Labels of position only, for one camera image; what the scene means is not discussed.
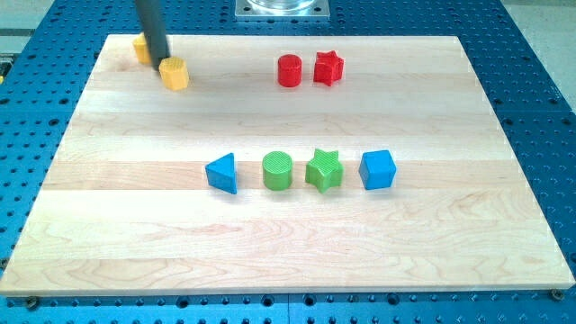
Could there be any clear robot base plate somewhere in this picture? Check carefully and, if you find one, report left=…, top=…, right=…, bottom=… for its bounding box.
left=234, top=0, right=330, bottom=21

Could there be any green cylinder block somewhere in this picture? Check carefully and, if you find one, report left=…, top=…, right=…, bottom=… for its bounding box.
left=262, top=151, right=293, bottom=191

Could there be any yellow hexagon block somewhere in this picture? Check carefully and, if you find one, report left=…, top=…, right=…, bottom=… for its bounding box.
left=158, top=57, right=190, bottom=91

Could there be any yellow block behind rod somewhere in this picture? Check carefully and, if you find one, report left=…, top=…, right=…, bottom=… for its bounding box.
left=132, top=32, right=151, bottom=65

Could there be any red cylinder block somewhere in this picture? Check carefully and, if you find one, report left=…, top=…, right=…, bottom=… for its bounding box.
left=277, top=54, right=302, bottom=87

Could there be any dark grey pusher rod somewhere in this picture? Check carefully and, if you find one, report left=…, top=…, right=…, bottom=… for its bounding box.
left=134, top=0, right=170, bottom=72

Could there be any blue triangle block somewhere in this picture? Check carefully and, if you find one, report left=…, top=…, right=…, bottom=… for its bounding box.
left=205, top=153, right=238, bottom=194

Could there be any blue cube block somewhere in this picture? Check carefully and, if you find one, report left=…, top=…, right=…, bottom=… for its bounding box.
left=358, top=150, right=397, bottom=190

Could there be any blue perforated metal table plate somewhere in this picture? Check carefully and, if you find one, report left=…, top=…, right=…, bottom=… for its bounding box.
left=1, top=1, right=575, bottom=323

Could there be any light wooden board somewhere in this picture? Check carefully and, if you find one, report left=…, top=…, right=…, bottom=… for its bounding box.
left=1, top=34, right=574, bottom=296

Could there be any red star block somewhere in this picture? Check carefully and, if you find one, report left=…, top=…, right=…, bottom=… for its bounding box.
left=313, top=50, right=344, bottom=86

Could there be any green star block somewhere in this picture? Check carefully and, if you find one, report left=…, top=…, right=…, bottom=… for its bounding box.
left=305, top=148, right=344, bottom=194

